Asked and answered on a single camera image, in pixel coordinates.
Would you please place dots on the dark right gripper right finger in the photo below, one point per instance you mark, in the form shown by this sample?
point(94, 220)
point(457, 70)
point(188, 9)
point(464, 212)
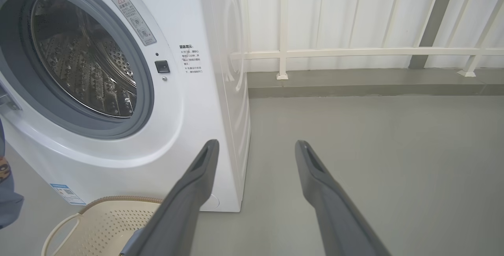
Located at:
point(338, 224)

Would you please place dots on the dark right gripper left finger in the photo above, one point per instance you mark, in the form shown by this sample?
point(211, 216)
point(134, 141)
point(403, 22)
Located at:
point(177, 216)

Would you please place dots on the blue garment with orange patches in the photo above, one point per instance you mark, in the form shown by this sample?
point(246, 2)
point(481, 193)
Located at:
point(10, 204)

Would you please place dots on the cream perforated laundry basket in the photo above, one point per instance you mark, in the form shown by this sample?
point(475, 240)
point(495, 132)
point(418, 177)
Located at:
point(106, 228)

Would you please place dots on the white front-load washing machine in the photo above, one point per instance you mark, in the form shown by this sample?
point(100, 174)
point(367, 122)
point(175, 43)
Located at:
point(189, 110)

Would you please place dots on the grey rubber door seal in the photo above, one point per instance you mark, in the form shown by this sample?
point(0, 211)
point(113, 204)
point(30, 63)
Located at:
point(143, 102)

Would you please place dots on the black door latch socket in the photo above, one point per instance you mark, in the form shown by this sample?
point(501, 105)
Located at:
point(162, 66)

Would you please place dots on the steel washing drum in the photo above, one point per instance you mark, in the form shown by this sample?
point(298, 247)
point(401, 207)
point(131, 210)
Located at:
point(82, 59)

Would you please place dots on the round drain filter cover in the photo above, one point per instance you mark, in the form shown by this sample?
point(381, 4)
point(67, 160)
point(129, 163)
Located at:
point(213, 202)

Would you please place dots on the blue energy label sticker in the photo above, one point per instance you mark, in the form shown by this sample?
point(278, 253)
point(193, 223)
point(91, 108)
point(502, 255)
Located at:
point(67, 194)

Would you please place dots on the white metal railing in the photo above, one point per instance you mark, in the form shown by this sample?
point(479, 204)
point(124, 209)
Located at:
point(354, 53)

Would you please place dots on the grey warning sticker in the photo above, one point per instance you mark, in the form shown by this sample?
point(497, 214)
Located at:
point(134, 19)

